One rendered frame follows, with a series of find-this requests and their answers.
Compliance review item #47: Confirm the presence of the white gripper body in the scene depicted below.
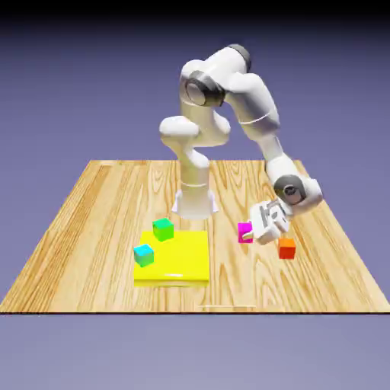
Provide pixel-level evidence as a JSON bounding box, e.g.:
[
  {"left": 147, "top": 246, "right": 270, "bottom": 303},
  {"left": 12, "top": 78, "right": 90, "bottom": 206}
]
[{"left": 248, "top": 200, "right": 291, "bottom": 246}]

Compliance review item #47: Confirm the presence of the small magenta cube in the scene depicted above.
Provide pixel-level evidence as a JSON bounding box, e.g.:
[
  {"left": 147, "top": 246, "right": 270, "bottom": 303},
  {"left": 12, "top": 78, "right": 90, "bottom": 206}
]
[{"left": 237, "top": 222, "right": 254, "bottom": 245}]

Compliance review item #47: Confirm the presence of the small orange cube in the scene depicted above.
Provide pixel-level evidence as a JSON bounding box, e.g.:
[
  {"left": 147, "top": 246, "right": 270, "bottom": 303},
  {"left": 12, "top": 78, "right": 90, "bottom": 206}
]
[{"left": 277, "top": 237, "right": 297, "bottom": 261}]

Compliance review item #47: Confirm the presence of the small green cube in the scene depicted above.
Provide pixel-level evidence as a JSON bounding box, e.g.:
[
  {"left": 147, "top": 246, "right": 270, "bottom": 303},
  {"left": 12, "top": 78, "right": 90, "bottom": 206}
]
[{"left": 152, "top": 217, "right": 175, "bottom": 243}]

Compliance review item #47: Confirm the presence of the small cyan cube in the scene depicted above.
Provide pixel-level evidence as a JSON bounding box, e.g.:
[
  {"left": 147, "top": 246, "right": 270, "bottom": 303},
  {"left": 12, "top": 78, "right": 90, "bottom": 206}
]
[{"left": 133, "top": 243, "right": 155, "bottom": 268}]

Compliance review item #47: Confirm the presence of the large yellow box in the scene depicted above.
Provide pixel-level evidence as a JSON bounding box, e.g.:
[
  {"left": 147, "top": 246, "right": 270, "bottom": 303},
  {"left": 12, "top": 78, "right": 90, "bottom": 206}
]
[{"left": 133, "top": 230, "right": 210, "bottom": 288}]

